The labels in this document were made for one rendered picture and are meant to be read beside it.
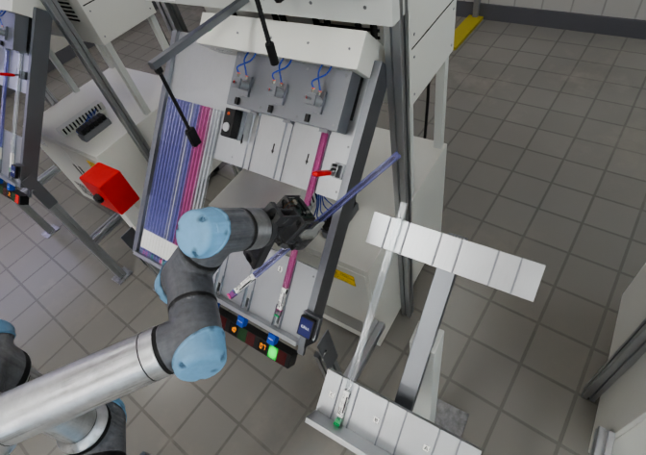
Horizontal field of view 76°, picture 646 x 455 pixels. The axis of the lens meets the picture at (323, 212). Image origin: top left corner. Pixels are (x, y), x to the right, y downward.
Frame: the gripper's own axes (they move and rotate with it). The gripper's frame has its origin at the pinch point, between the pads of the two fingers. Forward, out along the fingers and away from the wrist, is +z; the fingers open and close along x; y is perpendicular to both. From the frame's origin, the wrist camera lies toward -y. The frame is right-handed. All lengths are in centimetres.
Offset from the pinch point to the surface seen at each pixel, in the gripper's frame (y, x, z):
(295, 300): -20.5, -7.7, 8.7
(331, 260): -5.6, -6.1, 9.6
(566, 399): -7, -82, 95
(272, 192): -29, 39, 47
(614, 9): 146, 54, 270
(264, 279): -24.9, 2.3, 8.4
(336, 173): 10.7, 7.3, 6.5
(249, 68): 11.5, 42.5, 2.2
